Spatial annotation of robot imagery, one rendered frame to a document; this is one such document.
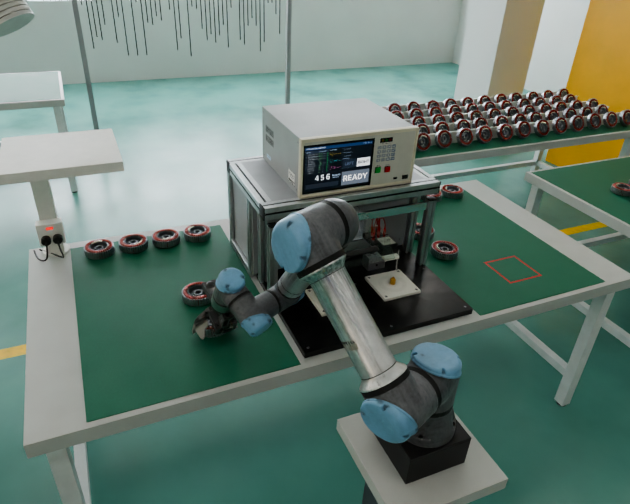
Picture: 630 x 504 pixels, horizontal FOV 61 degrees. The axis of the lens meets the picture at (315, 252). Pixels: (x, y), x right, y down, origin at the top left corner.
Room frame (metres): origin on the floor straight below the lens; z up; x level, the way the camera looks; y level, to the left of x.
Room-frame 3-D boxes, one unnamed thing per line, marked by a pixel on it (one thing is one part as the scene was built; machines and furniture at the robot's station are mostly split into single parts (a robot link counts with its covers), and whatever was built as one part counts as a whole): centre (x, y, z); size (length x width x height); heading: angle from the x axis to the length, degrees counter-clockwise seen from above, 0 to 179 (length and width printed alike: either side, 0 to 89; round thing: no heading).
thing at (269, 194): (1.86, -0.04, 1.09); 0.68 x 0.44 x 0.05; 115
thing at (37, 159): (1.71, 0.89, 0.98); 0.37 x 0.35 x 0.46; 115
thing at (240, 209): (1.80, 0.28, 0.91); 0.28 x 0.03 x 0.32; 25
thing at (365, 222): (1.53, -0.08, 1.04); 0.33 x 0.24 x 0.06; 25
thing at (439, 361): (0.92, -0.29, 1.01); 0.13 x 0.12 x 0.14; 138
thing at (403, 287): (1.62, -0.29, 0.78); 0.15 x 0.15 x 0.01; 25
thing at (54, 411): (1.79, -0.08, 0.72); 2.20 x 1.01 x 0.05; 115
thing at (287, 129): (1.87, -0.06, 1.22); 0.44 x 0.39 x 0.20; 115
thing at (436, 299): (1.59, -0.17, 0.76); 0.64 x 0.47 x 0.02; 115
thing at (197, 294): (1.52, 0.40, 0.77); 0.11 x 0.11 x 0.04
